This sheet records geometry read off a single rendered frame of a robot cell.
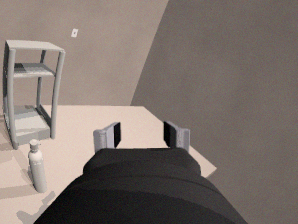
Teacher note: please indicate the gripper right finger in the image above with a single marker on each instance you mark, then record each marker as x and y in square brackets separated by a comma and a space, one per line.
[175, 136]

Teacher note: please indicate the grey bottle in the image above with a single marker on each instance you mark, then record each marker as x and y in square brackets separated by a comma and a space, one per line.
[37, 167]

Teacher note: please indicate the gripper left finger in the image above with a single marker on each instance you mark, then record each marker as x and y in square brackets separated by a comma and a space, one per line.
[108, 137]

